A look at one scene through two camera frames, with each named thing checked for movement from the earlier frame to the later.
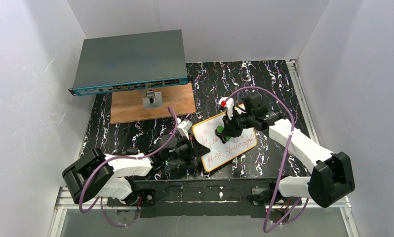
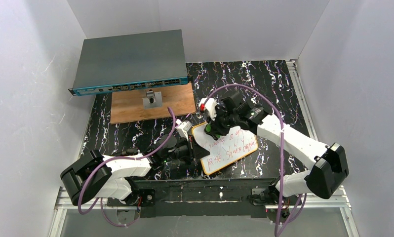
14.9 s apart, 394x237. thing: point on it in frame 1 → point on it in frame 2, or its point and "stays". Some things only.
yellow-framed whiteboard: x=220 y=152 stays
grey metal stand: x=153 y=99 stays
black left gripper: x=191 y=149 stays
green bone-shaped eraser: x=219 y=131 → x=208 y=130
